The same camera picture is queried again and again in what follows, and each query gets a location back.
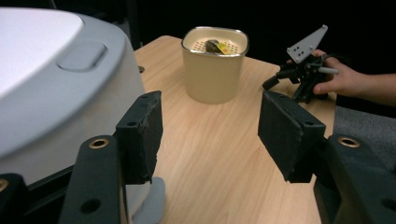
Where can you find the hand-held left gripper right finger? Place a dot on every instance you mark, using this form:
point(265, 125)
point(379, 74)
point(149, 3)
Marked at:
point(289, 140)

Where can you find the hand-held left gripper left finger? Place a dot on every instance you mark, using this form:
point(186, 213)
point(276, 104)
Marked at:
point(140, 140)

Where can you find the beige plastic container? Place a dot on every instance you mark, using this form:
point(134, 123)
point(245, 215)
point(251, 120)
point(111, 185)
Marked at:
point(211, 77)

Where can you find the dark wrapper with yellow label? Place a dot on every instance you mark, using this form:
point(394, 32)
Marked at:
point(213, 46)

